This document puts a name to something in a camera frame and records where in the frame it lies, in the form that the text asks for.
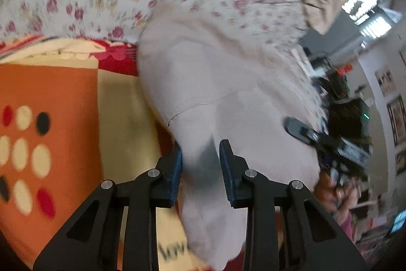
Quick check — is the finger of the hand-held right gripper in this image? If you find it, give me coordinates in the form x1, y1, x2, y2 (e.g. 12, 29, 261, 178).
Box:
283, 116, 322, 144

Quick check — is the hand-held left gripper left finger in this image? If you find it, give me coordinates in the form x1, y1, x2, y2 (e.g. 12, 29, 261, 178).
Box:
33, 141, 184, 271

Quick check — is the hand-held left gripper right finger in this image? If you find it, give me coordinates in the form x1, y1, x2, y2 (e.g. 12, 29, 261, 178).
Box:
219, 139, 368, 271

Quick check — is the beige large garment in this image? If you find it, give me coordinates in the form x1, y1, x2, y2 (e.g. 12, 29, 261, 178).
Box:
136, 1, 327, 270

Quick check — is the person's right forearm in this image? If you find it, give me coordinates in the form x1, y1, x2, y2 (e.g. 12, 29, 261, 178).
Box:
334, 204, 360, 241

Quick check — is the person's right hand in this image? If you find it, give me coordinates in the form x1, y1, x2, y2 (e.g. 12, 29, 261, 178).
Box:
313, 168, 357, 216

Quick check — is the orange red patterned blanket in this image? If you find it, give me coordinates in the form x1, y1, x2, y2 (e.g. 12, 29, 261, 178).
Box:
0, 34, 286, 271

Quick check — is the dark framed wall picture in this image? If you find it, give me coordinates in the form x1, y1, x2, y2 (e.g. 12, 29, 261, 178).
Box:
386, 95, 406, 147

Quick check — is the small wall picture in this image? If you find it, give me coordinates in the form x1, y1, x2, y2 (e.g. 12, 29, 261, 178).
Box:
395, 150, 406, 177

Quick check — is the pale wall poster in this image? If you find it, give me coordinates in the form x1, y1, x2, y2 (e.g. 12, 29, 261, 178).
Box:
375, 65, 398, 98

